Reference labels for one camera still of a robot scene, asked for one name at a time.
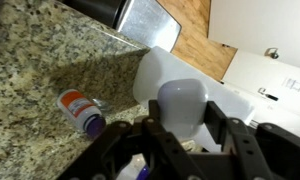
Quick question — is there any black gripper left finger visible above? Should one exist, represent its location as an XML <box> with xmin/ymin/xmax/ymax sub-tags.
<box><xmin>58</xmin><ymin>99</ymin><xmax>204</xmax><ymax>180</ymax></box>

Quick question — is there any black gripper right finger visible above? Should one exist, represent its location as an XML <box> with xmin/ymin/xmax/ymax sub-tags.
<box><xmin>204</xmin><ymin>100</ymin><xmax>300</xmax><ymax>180</ymax></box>

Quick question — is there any white earbuds case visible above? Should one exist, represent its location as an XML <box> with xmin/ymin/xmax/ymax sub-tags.
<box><xmin>157</xmin><ymin>78</ymin><xmax>210</xmax><ymax>138</ymax></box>

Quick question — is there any orange label pill bottle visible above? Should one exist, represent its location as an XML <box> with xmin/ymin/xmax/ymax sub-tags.
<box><xmin>56</xmin><ymin>88</ymin><xmax>107</xmax><ymax>138</ymax></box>

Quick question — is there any white door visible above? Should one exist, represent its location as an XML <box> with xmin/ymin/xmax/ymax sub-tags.
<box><xmin>219</xmin><ymin>49</ymin><xmax>300</xmax><ymax>141</ymax></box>

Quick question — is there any white paper towel roll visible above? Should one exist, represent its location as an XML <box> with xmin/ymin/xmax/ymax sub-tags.
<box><xmin>133</xmin><ymin>45</ymin><xmax>256</xmax><ymax>153</ymax></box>

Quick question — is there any stainless steel trash can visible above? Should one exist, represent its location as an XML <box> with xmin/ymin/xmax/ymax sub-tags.
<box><xmin>61</xmin><ymin>0</ymin><xmax>183</xmax><ymax>53</ymax></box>

